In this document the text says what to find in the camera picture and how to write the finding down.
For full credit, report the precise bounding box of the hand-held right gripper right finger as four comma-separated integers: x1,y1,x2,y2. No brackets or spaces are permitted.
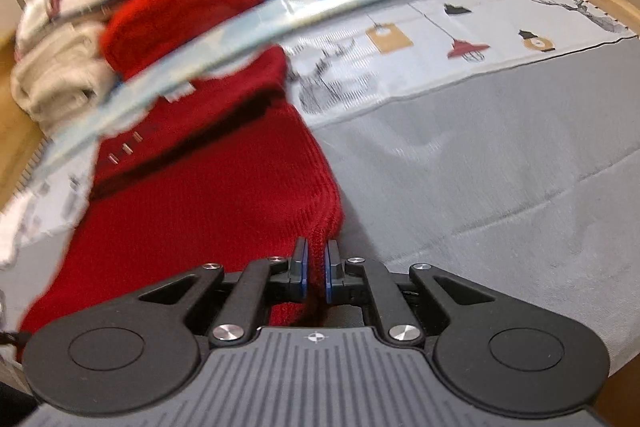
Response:
325,239,494,343

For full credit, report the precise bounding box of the dark red knit sweater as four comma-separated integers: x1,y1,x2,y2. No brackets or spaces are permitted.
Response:
17,42,347,348

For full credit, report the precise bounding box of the cream folded blanket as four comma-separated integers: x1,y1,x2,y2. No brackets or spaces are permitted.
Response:
10,22,121,132

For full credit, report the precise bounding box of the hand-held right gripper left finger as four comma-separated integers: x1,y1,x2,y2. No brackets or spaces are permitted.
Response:
137,237,309,343

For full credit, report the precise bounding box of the grey printed bed sheet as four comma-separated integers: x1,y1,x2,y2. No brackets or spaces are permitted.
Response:
0,0,640,388

